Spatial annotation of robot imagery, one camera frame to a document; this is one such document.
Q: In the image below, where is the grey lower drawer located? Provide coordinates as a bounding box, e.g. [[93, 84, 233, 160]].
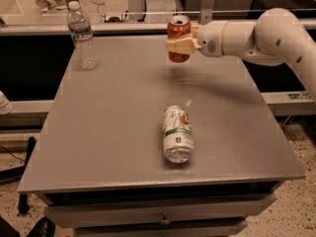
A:
[[74, 218, 247, 237]]

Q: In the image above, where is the black stand leg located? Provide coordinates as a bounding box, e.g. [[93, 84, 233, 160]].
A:
[[0, 135, 38, 215]]

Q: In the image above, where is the white green 7up can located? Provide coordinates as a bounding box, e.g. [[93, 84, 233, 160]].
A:
[[162, 106, 195, 164]]

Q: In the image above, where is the white cup edge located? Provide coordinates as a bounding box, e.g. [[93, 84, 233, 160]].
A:
[[0, 91, 14, 115]]

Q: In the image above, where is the clear plastic water bottle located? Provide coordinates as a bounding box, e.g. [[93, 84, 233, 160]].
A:
[[67, 1, 98, 70]]

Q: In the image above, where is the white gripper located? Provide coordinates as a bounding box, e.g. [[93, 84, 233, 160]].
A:
[[165, 21, 227, 57]]

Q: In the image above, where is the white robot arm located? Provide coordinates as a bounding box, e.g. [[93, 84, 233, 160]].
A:
[[165, 8, 316, 101]]

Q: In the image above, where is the black shoe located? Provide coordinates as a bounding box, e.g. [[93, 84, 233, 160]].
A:
[[27, 217, 55, 237]]

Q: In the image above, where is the red coke can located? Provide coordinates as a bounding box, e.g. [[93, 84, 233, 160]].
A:
[[167, 15, 191, 63]]

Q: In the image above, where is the metal railing bar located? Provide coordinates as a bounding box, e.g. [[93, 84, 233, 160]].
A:
[[0, 18, 316, 38]]

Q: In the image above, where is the metal drawer knob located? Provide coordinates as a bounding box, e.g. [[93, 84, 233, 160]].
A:
[[159, 216, 171, 225]]

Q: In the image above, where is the grey cabinet drawer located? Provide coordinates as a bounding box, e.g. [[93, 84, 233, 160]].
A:
[[44, 193, 277, 228]]

